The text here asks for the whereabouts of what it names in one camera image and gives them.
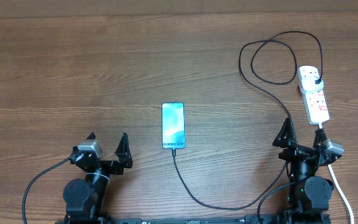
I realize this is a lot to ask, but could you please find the white power strip cord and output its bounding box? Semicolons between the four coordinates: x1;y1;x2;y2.
318;123;356;224

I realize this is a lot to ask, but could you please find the blue Samsung Galaxy smartphone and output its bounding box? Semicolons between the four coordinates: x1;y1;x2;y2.
162;102;186;149

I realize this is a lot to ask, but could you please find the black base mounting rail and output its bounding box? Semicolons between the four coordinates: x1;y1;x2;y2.
55;214;331;224

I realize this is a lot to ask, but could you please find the black USB charging cable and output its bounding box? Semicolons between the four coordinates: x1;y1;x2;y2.
171;30;324;211

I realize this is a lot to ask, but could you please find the white charger plug adapter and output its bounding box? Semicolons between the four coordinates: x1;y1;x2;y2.
299;77;324;94

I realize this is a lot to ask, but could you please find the white power strip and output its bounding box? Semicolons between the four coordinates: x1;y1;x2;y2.
298;65;330;128

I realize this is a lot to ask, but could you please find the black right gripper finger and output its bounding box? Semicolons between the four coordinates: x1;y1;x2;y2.
272;117;297;148
313;128;327;149

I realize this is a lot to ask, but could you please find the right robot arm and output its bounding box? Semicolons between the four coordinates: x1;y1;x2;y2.
272;118;343;223

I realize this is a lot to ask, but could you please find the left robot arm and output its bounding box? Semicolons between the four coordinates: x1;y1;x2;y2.
63;133;133;223

